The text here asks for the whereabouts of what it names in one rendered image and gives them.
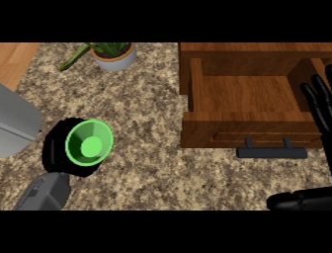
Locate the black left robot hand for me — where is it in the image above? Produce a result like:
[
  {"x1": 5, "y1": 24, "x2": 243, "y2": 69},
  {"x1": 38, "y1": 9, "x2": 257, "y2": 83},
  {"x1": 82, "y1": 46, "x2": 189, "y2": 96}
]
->
[{"x1": 42, "y1": 117, "x2": 107, "y2": 179}]

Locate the green cup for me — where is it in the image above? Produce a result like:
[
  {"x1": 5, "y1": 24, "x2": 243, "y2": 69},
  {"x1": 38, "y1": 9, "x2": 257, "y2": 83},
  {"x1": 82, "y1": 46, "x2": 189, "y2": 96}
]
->
[{"x1": 63, "y1": 119, "x2": 115, "y2": 166}]

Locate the wooden drawer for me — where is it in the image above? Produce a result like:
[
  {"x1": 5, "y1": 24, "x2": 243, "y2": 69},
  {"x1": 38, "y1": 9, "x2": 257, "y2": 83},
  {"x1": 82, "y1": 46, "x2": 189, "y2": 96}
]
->
[{"x1": 178, "y1": 57, "x2": 332, "y2": 149}]

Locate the grey appliance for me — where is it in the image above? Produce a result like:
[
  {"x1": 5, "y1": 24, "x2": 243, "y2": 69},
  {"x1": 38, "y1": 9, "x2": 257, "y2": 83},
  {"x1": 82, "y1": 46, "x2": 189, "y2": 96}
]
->
[{"x1": 0, "y1": 69, "x2": 44, "y2": 158}]

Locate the potted green plant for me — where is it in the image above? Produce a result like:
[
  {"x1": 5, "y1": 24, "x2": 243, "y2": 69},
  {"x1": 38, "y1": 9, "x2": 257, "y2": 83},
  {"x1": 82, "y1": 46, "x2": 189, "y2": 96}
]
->
[{"x1": 57, "y1": 42, "x2": 138, "y2": 72}]

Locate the wooden cabinet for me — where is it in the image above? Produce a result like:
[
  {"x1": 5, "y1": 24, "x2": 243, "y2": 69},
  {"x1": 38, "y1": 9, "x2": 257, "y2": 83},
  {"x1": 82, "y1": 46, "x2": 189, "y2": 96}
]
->
[{"x1": 177, "y1": 42, "x2": 332, "y2": 97}]

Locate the dark grey drawer handle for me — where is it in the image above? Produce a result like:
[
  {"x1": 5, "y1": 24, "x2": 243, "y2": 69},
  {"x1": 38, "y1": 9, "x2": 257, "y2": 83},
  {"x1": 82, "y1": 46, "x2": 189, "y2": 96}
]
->
[{"x1": 236, "y1": 136, "x2": 308, "y2": 160}]

